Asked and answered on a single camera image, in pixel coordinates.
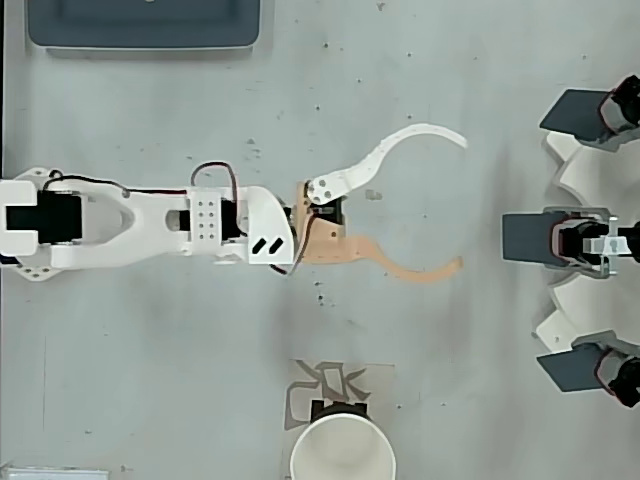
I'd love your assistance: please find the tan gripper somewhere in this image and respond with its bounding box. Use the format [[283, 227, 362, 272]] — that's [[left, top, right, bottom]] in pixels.
[[291, 122, 470, 286]]

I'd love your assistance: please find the printed paper mat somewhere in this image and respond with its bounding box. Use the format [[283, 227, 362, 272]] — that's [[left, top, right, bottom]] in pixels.
[[283, 358, 396, 480]]

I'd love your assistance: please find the dark grey paddle with servo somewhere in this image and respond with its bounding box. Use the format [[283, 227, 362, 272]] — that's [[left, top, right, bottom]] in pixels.
[[535, 329, 640, 409], [501, 205, 640, 279], [538, 74, 640, 152]]

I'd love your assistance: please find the white curved stand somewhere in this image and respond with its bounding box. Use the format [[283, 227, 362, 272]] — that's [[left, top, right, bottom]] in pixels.
[[533, 130, 640, 359]]

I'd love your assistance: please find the grey tray with white rim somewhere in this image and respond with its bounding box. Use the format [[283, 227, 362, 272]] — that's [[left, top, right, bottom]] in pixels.
[[24, 0, 263, 54]]

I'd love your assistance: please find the gripper servo cable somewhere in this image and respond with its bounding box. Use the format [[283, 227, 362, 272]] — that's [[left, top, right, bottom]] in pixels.
[[268, 208, 322, 278]]

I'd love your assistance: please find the black red looped cable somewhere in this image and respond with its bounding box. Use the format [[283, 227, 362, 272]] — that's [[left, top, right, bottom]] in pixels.
[[189, 162, 247, 237]]

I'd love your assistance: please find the black red arm cable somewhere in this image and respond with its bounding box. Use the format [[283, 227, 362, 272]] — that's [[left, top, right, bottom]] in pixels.
[[42, 169, 190, 197]]

